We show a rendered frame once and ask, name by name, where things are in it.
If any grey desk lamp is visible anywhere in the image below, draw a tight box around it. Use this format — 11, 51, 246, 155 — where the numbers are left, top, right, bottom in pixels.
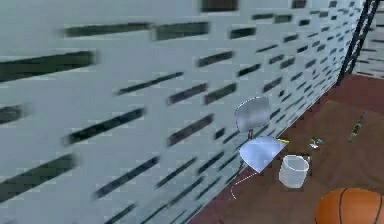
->
230, 96, 290, 201

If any white cup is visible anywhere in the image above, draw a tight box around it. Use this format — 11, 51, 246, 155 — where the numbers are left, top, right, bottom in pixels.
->
278, 154, 311, 190

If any small teal white object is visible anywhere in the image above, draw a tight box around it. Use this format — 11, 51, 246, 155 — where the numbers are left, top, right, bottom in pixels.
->
308, 137, 324, 149

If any green pencil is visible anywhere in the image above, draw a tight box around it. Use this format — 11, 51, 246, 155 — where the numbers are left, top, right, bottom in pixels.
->
348, 111, 367, 143

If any black ladder shelf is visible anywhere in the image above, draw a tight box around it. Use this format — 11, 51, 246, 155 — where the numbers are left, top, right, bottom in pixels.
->
336, 0, 381, 85

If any orange basketball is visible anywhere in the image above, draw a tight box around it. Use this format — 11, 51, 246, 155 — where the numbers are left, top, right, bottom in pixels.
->
314, 187, 384, 224

